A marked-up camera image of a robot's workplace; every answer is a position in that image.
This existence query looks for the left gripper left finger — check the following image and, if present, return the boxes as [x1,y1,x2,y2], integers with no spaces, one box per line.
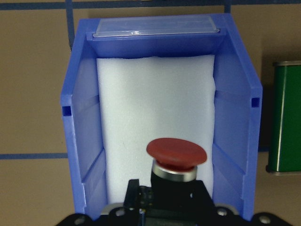
[123,179,140,210]

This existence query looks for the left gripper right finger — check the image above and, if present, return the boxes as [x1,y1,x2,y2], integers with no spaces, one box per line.
[190,180,215,207]

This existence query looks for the left blue plastic bin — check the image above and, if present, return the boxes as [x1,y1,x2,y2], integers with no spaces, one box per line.
[61,13,262,220]

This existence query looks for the red mushroom push button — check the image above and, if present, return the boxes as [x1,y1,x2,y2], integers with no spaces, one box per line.
[139,138,214,226]

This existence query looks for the green conveyor belt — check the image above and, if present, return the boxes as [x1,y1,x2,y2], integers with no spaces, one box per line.
[266,60,301,175]

